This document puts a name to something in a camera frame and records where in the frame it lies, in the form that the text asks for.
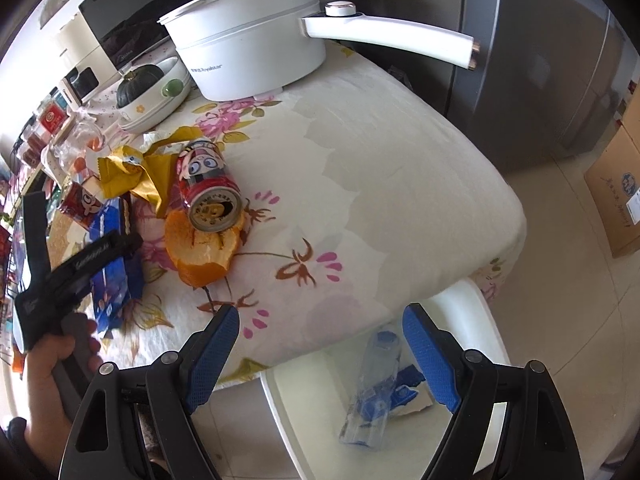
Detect red cartoon carton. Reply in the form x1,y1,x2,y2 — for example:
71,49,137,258
59,180,104,232

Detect torn blue white wrapper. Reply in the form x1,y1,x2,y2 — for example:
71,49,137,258
385,364,437,417

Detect clear plastic bottle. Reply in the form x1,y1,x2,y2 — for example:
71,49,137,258
339,329,407,449

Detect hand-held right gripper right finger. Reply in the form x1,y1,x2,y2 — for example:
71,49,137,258
402,302,586,480

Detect dark green kabocha squash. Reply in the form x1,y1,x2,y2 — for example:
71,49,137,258
116,65,164,109

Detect white flower bowl green handle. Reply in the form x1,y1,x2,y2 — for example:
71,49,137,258
116,56,192,122

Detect cream appliance with black window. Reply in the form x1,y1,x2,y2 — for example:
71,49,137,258
54,14,108,110

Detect orange peel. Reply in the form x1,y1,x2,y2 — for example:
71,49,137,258
165,207,247,289

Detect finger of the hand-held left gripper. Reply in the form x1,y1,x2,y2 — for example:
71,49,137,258
106,231,144,264
21,191,52,287

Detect person's left hand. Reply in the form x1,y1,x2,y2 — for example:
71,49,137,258
25,317,104,441

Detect black glass microwave oven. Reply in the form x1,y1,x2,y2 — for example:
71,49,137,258
79,0,241,72

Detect grey steel refrigerator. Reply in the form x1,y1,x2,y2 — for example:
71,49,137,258
340,0,640,173

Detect white plate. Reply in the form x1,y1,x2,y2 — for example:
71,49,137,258
120,112,182,135
118,102,187,130

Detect blue cookie packet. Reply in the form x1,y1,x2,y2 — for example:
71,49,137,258
86,196,147,332

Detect glass jar with wooden lid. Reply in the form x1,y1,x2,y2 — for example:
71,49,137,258
45,115,106,183

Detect white trash bin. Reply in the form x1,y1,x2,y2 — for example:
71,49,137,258
259,279,512,480

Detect red cartoon drink can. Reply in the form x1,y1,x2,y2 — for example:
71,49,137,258
176,137,245,234

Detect brown cardboard box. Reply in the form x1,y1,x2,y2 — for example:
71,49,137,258
584,124,640,259

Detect person's left forearm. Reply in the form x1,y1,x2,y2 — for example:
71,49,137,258
0,412,63,480

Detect gold foil wrapper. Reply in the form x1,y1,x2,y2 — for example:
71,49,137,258
129,126,207,219

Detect white electric cooking pot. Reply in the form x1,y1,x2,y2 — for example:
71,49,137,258
159,0,482,104

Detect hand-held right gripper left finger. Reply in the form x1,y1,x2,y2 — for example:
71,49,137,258
59,304,241,480

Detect yellow snack wrapper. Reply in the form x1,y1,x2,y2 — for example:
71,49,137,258
97,145,151,202

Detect small white box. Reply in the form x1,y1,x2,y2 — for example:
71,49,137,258
59,77,85,110

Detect floral tablecloth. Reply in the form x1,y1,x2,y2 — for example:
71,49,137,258
10,40,529,401

